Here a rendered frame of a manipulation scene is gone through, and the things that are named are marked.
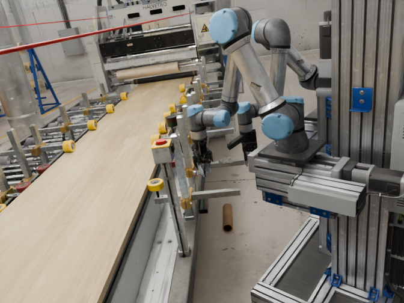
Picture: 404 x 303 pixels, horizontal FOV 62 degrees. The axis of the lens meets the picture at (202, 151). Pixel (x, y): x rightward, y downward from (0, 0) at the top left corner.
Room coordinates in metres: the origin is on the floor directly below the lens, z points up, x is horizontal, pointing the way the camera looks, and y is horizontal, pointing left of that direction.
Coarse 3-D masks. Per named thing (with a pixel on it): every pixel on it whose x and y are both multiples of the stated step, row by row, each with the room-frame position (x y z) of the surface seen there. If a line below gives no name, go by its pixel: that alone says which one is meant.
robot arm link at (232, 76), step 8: (232, 64) 1.44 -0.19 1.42; (232, 72) 1.44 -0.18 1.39; (224, 80) 1.48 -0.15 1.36; (232, 80) 1.45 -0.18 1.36; (240, 80) 1.47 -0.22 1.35; (224, 88) 1.47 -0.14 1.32; (232, 88) 1.45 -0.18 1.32; (224, 96) 1.47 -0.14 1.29; (232, 96) 1.46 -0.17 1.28; (224, 104) 1.47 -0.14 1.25; (232, 104) 1.47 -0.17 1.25; (232, 112) 1.46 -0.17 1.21
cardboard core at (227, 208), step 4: (224, 204) 2.50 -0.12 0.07; (228, 204) 2.49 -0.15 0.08; (224, 208) 2.45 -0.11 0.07; (228, 208) 2.43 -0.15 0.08; (224, 212) 2.38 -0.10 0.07; (228, 212) 2.37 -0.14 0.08; (224, 216) 2.32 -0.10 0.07; (228, 216) 2.31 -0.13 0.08; (232, 216) 2.36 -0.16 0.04; (224, 220) 2.27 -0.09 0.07; (228, 220) 2.26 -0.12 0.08; (232, 220) 2.29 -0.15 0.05; (224, 224) 2.22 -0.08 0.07; (228, 224) 2.21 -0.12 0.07; (232, 224) 2.23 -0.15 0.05; (224, 228) 2.23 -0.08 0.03; (228, 228) 2.24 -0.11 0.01; (232, 228) 2.21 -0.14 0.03
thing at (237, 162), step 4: (236, 160) 1.69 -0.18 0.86; (240, 160) 1.68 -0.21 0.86; (212, 164) 1.70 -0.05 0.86; (216, 164) 1.69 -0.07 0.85; (220, 164) 1.69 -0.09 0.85; (224, 164) 1.69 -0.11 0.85; (228, 164) 1.69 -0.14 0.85; (232, 164) 1.68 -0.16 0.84; (236, 164) 1.68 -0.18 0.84; (240, 164) 1.68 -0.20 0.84; (244, 164) 1.68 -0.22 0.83; (196, 168) 1.71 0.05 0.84; (176, 172) 1.72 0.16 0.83
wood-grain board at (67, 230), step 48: (144, 96) 3.57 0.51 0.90; (96, 144) 2.24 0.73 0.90; (144, 144) 2.08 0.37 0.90; (48, 192) 1.59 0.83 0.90; (96, 192) 1.50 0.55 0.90; (144, 192) 1.43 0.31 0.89; (0, 240) 1.20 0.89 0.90; (48, 240) 1.14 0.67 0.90; (96, 240) 1.09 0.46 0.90; (0, 288) 0.91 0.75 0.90; (48, 288) 0.87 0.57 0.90; (96, 288) 0.83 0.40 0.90
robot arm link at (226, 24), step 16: (224, 16) 1.27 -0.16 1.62; (240, 16) 1.31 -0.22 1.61; (224, 32) 1.27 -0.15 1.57; (240, 32) 1.27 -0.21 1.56; (224, 48) 1.30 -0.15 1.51; (240, 48) 1.27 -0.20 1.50; (240, 64) 1.27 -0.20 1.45; (256, 64) 1.26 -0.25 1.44; (256, 80) 1.24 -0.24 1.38; (256, 96) 1.25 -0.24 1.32; (272, 96) 1.23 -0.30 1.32; (272, 112) 1.20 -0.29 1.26; (288, 112) 1.21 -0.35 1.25; (272, 128) 1.19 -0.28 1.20; (288, 128) 1.16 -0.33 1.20
